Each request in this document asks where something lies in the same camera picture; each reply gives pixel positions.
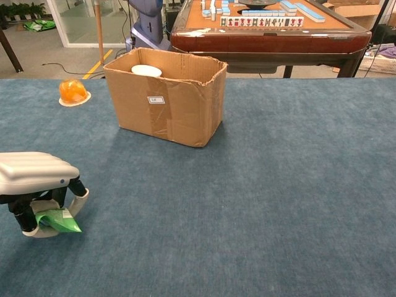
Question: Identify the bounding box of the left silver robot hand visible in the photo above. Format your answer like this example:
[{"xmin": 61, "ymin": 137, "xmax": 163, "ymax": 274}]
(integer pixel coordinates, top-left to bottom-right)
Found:
[{"xmin": 0, "ymin": 151, "xmax": 90, "ymax": 238}]

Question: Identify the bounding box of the green snack packet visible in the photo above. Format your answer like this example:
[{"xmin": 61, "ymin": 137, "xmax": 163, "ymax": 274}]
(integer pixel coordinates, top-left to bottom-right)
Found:
[{"xmin": 33, "ymin": 207, "xmax": 83, "ymax": 233}]

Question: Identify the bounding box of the white fern print paper cup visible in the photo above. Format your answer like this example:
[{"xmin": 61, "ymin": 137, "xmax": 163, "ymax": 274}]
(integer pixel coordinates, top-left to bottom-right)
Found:
[{"xmin": 131, "ymin": 64, "xmax": 163, "ymax": 78}]

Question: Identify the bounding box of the brown cardboard box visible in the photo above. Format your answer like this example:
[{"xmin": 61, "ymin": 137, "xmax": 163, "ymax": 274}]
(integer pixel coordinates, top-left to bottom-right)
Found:
[{"xmin": 103, "ymin": 46, "xmax": 228, "ymax": 148}]

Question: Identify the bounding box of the orange jelly cup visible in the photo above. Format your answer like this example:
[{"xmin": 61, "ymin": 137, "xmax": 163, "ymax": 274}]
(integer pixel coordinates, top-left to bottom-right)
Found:
[{"xmin": 58, "ymin": 79, "xmax": 92, "ymax": 108}]

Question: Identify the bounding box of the dark slanted table leg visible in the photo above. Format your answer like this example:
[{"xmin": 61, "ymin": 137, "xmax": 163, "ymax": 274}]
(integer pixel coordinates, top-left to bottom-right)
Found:
[{"xmin": 0, "ymin": 26, "xmax": 24, "ymax": 74}]

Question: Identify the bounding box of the white framed glass partition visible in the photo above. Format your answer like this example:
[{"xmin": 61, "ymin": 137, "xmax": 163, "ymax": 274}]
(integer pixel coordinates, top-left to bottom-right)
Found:
[{"xmin": 46, "ymin": 0, "xmax": 127, "ymax": 49}]

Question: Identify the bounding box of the green bag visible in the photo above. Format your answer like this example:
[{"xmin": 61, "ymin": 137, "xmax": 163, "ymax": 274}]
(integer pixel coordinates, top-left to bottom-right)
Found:
[{"xmin": 23, "ymin": 19, "xmax": 56, "ymax": 32}]

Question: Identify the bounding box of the wooden pole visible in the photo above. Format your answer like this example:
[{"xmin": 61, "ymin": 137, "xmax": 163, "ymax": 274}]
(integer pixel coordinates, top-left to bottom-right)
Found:
[{"xmin": 94, "ymin": 0, "xmax": 105, "ymax": 66}]

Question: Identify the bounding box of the potted plants row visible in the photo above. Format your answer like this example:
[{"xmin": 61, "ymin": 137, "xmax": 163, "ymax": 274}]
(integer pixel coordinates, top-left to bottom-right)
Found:
[{"xmin": 0, "ymin": 2, "xmax": 46, "ymax": 22}]

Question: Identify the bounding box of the blue felt table cover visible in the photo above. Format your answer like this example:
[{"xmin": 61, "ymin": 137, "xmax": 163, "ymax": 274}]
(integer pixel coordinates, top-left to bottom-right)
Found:
[{"xmin": 0, "ymin": 77, "xmax": 396, "ymax": 297}]

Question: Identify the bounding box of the brown mahjong table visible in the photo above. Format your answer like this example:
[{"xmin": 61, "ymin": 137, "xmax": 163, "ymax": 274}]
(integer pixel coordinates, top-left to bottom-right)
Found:
[{"xmin": 170, "ymin": 0, "xmax": 372, "ymax": 78}]

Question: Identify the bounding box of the face-up mahjong tile row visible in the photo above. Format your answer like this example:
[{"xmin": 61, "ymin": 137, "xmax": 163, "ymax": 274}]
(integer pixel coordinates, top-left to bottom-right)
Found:
[{"xmin": 220, "ymin": 16, "xmax": 304, "ymax": 27}]

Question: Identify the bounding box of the dark round dice dome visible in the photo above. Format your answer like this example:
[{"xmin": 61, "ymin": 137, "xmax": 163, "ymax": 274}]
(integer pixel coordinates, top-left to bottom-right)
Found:
[{"xmin": 238, "ymin": 0, "xmax": 276, "ymax": 9}]

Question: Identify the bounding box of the white plastic basket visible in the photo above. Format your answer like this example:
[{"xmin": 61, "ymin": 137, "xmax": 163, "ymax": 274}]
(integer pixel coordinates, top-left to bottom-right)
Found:
[{"xmin": 361, "ymin": 51, "xmax": 396, "ymax": 74}]

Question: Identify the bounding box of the purple cloth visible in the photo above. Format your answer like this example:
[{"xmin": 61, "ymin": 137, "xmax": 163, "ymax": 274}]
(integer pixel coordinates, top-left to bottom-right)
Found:
[{"xmin": 376, "ymin": 45, "xmax": 396, "ymax": 59}]

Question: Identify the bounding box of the black floor cable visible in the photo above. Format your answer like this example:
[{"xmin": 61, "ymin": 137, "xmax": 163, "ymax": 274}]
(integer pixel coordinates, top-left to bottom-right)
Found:
[{"xmin": 42, "ymin": 62, "xmax": 106, "ymax": 77}]

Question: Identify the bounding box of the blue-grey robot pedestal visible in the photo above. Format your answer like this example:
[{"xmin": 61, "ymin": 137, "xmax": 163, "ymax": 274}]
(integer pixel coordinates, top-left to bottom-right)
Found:
[{"xmin": 125, "ymin": 0, "xmax": 173, "ymax": 52}]

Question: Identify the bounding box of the blue-backed mahjong tile wall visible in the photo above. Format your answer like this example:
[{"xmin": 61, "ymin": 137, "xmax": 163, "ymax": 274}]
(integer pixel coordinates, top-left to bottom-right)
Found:
[
  {"xmin": 241, "ymin": 9, "xmax": 287, "ymax": 17},
  {"xmin": 280, "ymin": 0, "xmax": 298, "ymax": 14},
  {"xmin": 295, "ymin": 2, "xmax": 325, "ymax": 23}
]

